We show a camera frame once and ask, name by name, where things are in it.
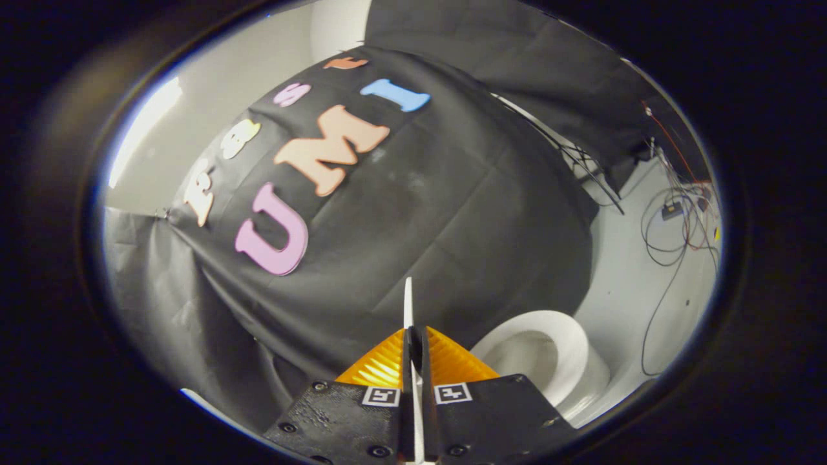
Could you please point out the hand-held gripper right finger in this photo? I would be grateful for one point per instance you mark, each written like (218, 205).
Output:
(491, 413)

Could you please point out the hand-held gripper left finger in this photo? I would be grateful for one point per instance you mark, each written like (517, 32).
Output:
(349, 420)

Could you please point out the white toilet lid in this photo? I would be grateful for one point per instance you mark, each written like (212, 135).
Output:
(408, 303)

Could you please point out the white toilet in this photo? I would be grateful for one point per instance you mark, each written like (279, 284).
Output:
(568, 349)

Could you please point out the black backdrop cloth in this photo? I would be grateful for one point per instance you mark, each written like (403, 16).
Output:
(161, 303)
(452, 226)
(517, 51)

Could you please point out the black tripod stand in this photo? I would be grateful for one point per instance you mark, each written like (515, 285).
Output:
(581, 161)

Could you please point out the small black box device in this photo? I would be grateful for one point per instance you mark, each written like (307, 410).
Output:
(672, 208)

